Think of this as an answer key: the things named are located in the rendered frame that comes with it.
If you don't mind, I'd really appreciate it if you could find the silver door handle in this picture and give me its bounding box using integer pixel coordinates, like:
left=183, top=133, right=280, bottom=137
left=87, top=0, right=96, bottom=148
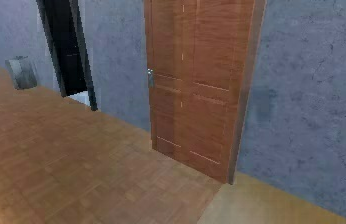
left=146, top=68, right=155, bottom=89

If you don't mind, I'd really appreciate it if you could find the brown wooden room door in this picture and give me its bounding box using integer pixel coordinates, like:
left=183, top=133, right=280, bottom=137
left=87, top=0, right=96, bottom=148
left=143, top=0, right=268, bottom=185

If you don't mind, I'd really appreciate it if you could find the black door frame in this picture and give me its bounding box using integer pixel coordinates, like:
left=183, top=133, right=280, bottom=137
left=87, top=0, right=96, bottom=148
left=35, top=0, right=99, bottom=112

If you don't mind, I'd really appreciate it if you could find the scuffed grey metal trash can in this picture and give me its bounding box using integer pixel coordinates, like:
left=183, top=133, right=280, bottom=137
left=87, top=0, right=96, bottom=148
left=4, top=55, right=39, bottom=91

